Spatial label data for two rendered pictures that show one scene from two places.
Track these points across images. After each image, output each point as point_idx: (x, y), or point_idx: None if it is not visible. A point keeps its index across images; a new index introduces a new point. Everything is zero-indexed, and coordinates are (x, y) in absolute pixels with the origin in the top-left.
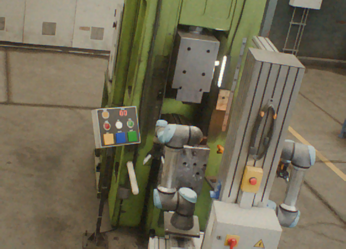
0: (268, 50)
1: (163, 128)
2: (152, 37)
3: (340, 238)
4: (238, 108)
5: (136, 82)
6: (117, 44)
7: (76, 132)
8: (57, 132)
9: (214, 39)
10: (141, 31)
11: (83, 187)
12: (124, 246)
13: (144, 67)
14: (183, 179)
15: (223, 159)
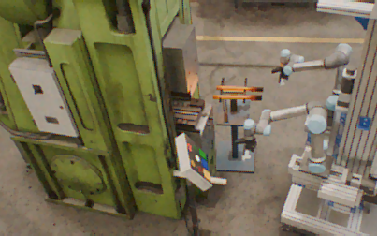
0: (374, 8)
1: (258, 125)
2: (157, 70)
3: (231, 75)
4: None
5: (160, 116)
6: (65, 104)
7: None
8: None
9: (186, 26)
10: (105, 72)
11: (108, 227)
12: (210, 217)
13: (159, 99)
14: (210, 140)
15: (360, 102)
